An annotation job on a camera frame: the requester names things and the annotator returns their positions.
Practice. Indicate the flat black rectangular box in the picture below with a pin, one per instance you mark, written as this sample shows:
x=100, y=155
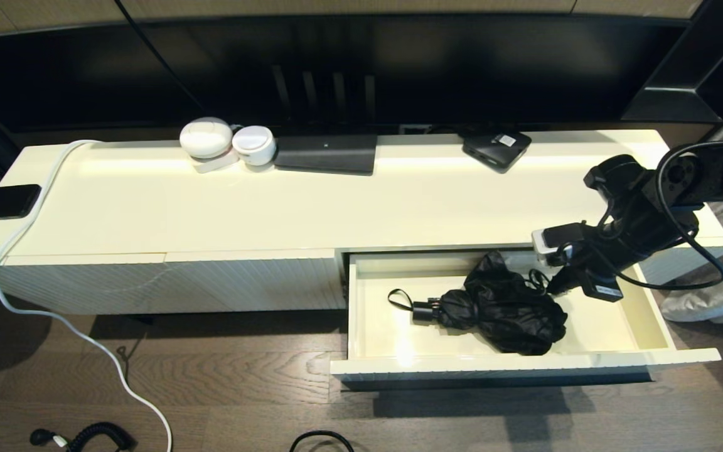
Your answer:
x=326, y=156

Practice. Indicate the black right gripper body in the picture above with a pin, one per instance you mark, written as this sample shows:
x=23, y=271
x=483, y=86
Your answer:
x=600, y=263

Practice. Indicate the white ribbed drawer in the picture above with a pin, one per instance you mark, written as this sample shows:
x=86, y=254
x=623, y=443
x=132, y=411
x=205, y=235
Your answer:
x=386, y=326

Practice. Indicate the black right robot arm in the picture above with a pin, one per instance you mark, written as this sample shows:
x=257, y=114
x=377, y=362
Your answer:
x=650, y=207

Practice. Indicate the black umbrella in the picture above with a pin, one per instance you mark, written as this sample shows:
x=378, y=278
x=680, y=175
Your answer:
x=499, y=314

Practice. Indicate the black shelf unit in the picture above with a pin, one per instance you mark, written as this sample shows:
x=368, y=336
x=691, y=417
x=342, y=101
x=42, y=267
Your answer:
x=713, y=63

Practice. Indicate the black television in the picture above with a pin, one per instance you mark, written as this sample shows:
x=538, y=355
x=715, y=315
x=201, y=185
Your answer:
x=462, y=63

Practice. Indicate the small white round device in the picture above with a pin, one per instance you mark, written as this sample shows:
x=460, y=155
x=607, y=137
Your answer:
x=253, y=144

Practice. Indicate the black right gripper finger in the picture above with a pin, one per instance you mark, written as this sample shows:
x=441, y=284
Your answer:
x=559, y=285

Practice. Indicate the white TV cabinet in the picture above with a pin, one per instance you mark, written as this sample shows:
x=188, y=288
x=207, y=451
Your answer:
x=211, y=213

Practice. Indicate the large white round device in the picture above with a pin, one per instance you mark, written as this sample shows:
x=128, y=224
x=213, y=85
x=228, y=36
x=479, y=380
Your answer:
x=206, y=138

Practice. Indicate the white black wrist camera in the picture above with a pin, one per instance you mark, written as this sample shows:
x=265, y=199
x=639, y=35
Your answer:
x=556, y=242

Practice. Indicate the small black box white label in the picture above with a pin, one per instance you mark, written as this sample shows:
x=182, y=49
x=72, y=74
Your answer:
x=493, y=156

